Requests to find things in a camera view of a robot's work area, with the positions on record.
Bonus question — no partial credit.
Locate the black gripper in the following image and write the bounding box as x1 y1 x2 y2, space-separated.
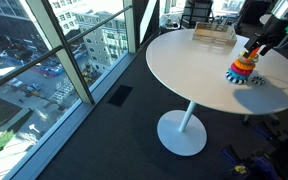
243 15 288 57

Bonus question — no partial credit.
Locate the orange rod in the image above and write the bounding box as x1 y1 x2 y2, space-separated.
249 47 261 58

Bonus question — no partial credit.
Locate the wooden tray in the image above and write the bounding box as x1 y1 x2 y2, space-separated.
191 21 238 46

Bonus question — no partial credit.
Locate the black office chair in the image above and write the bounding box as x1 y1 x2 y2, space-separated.
179 0 215 30

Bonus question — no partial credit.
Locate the black and blue clamp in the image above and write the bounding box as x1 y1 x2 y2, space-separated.
251 120 288 148
220 144 282 180

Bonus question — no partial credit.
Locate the dark floor vent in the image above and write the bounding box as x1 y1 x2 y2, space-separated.
106 84 134 108

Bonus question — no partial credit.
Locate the dark window handrail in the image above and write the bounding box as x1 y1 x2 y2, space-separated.
0 4 134 97

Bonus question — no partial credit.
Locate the clear ring with beads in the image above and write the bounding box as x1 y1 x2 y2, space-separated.
237 55 259 67

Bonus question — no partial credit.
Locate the orange bumpy ring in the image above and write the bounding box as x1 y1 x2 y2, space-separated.
233 59 256 72

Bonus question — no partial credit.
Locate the pink ribbed ring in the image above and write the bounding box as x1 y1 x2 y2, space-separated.
230 63 254 77

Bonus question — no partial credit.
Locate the small black white striped ring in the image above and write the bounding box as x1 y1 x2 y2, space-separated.
250 75 266 86

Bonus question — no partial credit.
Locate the white table pedestal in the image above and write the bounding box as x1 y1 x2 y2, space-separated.
156 100 208 157

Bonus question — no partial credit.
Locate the grey window frame post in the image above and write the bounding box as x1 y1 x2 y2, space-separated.
25 0 96 106
122 0 137 55

